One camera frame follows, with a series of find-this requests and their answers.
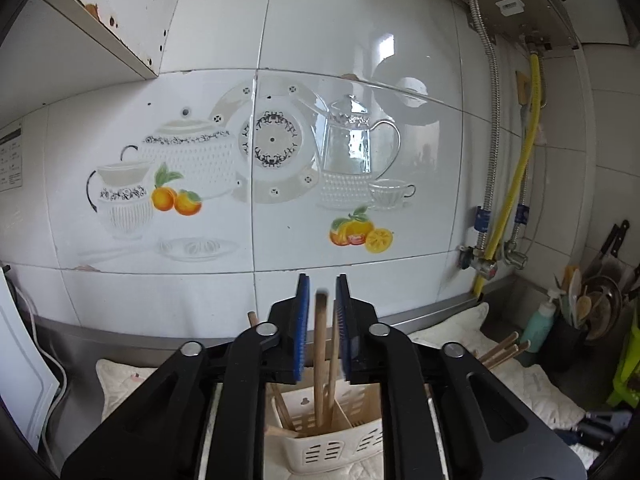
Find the wall cabinet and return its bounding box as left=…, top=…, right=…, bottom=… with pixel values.
left=0, top=0, right=198, bottom=126

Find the pile of wooden chopsticks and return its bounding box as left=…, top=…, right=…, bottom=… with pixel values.
left=477, top=331, right=532, bottom=368

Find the wall sticker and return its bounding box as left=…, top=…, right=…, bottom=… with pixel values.
left=0, top=127, right=25, bottom=193

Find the white plastic utensil holder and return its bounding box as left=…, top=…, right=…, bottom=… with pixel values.
left=264, top=380, right=386, bottom=476

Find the white rice paddle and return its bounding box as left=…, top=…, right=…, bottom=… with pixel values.
left=567, top=267, right=583, bottom=321

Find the metal strainer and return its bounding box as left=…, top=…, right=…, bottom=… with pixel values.
left=582, top=275, right=623, bottom=343

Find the white printed quilted mat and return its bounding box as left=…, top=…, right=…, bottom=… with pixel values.
left=95, top=302, right=601, bottom=480

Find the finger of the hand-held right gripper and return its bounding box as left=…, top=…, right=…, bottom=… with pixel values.
left=554, top=427, right=618, bottom=453
left=582, top=409, right=635, bottom=431

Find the white power cable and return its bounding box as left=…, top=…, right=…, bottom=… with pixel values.
left=10, top=280, right=68, bottom=426

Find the teal pump bottle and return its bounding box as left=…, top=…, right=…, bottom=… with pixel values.
left=522, top=287, right=558, bottom=353

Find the black utensil container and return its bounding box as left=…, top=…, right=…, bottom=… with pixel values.
left=545, top=310, right=591, bottom=373

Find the white cutting board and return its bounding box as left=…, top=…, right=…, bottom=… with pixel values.
left=0, top=267, right=61, bottom=453

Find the black handled knife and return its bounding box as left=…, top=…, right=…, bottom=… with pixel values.
left=582, top=222, right=621, bottom=276
left=597, top=219, right=632, bottom=281

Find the yellow gas hose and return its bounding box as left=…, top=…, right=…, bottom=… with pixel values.
left=472, top=52, right=543, bottom=296

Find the water valve with red knob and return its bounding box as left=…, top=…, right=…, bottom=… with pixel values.
left=459, top=245, right=501, bottom=278

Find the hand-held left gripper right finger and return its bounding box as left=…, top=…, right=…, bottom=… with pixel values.
left=335, top=274, right=587, bottom=480

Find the green plastic rack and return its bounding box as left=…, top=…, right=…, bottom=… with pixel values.
left=607, top=310, right=640, bottom=408

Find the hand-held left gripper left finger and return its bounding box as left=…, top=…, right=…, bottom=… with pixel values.
left=60, top=273, right=312, bottom=480

